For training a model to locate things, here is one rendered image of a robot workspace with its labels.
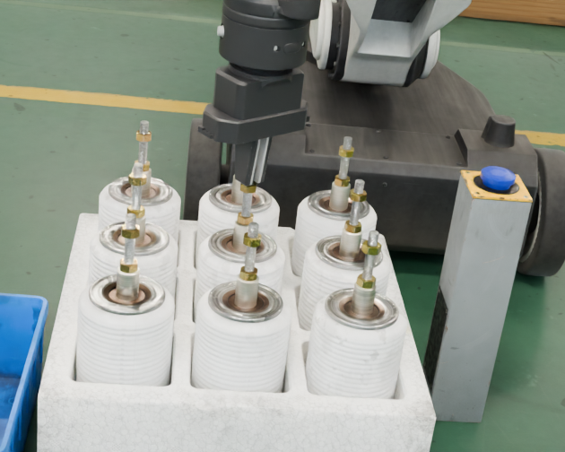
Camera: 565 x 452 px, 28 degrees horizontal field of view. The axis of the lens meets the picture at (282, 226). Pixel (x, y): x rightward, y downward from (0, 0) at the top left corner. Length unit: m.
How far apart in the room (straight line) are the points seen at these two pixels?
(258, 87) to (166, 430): 0.35
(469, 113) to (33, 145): 0.77
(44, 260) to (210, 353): 0.62
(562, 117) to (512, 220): 1.23
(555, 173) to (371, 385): 0.68
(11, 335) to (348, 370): 0.46
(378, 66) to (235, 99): 0.73
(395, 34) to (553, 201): 0.36
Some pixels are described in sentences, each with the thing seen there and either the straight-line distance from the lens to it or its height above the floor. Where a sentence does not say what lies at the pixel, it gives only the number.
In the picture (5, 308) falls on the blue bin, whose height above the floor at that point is 0.10.
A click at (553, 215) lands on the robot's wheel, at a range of 1.71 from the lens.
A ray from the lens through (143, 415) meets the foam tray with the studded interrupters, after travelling 1.11.
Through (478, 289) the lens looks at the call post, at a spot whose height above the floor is 0.19.
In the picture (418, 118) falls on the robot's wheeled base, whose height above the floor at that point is 0.17.
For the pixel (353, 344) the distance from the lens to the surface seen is 1.11.
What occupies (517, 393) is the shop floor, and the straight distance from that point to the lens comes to 1.53.
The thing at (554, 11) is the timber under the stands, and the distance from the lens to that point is 3.22.
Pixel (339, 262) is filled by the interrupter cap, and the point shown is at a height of 0.25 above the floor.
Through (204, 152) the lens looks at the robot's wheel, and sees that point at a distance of 1.64.
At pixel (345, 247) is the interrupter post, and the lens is 1.23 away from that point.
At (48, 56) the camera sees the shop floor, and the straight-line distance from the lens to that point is 2.52.
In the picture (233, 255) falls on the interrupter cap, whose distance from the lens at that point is 1.21.
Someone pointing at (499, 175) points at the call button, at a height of 0.33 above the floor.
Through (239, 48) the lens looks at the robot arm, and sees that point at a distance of 1.10.
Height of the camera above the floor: 0.83
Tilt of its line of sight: 27 degrees down
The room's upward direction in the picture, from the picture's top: 7 degrees clockwise
